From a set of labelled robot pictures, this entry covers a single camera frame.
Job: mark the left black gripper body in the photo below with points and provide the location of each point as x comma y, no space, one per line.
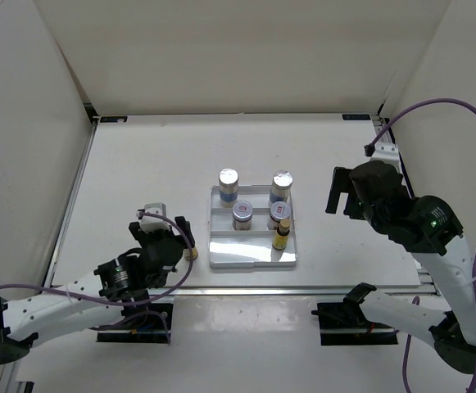
147,238

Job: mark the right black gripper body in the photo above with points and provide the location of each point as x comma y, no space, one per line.
375,219

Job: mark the yellow small bottle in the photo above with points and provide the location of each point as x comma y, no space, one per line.
190,254
280,240

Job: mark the red cap jar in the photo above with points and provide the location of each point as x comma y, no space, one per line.
242,213
278,211

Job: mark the blue label shaker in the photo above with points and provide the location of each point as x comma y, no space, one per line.
228,187
281,185

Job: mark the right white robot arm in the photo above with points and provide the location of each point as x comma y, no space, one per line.
428,228

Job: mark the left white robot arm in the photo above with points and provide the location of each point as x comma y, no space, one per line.
108,297

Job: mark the white divided tray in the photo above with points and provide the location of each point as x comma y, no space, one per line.
247,249

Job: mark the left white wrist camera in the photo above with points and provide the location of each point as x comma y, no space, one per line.
150,217

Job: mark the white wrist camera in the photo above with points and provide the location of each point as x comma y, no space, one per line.
150,217
388,153

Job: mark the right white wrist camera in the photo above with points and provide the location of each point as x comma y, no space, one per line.
388,153

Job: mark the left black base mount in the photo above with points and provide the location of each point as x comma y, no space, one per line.
150,324

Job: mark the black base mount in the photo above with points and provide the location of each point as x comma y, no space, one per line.
338,328
150,324

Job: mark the aluminium front rail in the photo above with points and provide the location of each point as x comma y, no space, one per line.
191,291

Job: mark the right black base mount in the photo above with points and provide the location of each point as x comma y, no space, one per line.
338,328

